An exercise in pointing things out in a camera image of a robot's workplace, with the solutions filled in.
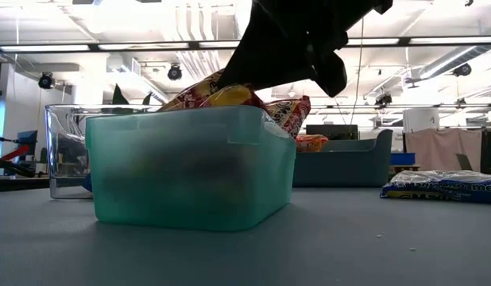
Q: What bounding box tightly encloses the white ceiling air unit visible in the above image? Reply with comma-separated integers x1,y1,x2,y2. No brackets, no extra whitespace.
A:
105,52,143,77

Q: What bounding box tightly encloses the red slanted bar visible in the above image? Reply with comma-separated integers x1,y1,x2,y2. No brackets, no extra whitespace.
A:
0,145,32,162

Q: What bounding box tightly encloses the snake plant in white pot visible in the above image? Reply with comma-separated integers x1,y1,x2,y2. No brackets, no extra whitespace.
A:
111,83,154,116

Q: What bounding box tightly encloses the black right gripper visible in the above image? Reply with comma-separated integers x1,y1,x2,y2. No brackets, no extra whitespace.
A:
218,0,393,99

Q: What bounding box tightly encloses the beige cloth cover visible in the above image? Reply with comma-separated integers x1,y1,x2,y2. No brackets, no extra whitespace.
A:
404,127,484,172

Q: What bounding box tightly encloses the blue computer monitor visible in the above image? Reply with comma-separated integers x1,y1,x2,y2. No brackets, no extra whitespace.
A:
15,129,39,162

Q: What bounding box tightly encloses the blue storage box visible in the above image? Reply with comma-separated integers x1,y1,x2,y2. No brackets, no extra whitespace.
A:
389,152,416,167

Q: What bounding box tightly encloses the clear plastic bin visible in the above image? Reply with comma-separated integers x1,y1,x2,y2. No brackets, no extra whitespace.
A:
44,103,164,200

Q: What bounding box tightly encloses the black aluminium table frame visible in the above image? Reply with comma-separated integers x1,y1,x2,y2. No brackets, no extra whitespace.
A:
0,176,51,193

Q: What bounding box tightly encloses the black overhead crossbar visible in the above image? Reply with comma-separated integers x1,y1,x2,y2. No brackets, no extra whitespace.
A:
0,35,491,52

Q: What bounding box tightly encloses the black slanted bar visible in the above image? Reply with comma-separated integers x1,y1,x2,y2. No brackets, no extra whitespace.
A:
0,153,37,179

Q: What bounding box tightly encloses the grey-blue table mat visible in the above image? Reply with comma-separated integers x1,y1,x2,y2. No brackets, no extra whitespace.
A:
0,186,491,286

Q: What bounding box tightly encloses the teal translucent plastic bin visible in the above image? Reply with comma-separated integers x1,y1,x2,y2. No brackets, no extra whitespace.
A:
84,104,298,233

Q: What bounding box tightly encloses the red Maruchan noodle pack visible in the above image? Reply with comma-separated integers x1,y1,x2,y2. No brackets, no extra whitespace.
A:
157,68,273,117
264,94,312,140

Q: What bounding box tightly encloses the grey-blue plastic bin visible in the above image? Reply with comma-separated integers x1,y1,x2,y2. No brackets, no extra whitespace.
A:
292,128,394,189

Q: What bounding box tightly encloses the silver slanted ceiling duct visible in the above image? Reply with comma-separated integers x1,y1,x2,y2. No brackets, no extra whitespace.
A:
418,44,491,79

